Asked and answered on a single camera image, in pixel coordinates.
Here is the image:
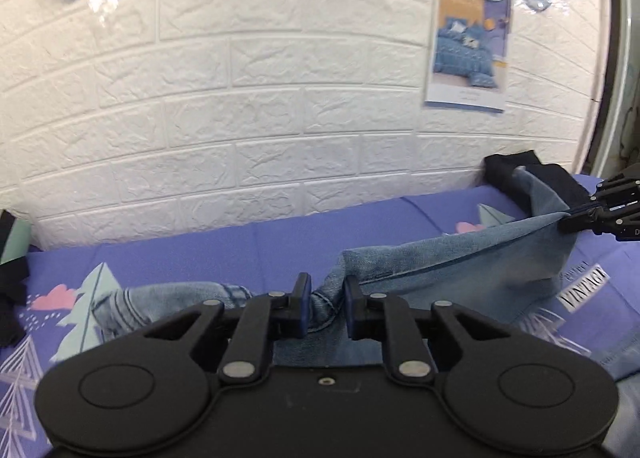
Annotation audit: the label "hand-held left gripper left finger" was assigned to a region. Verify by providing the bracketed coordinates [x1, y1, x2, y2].
[133, 273, 314, 385]

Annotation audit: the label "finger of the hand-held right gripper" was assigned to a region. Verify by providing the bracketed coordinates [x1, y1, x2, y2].
[594, 173, 640, 207]
[557, 205, 640, 242]

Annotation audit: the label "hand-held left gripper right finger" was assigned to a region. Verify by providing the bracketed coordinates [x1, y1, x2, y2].
[343, 276, 519, 385]

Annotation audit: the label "blue denim pants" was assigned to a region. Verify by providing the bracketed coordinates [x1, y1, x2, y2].
[92, 165, 640, 382]

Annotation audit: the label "purple printed bed sheet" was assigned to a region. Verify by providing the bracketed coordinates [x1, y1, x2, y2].
[0, 173, 640, 458]

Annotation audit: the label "black cloth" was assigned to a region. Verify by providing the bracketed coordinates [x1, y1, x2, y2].
[482, 150, 597, 219]

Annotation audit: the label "mint green cloth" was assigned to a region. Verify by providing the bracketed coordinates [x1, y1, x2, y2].
[4, 219, 33, 255]

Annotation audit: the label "dark cloth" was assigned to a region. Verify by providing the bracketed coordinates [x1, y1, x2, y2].
[0, 209, 32, 350]

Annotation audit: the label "wall poster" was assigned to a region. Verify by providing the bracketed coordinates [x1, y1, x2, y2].
[423, 0, 514, 115]

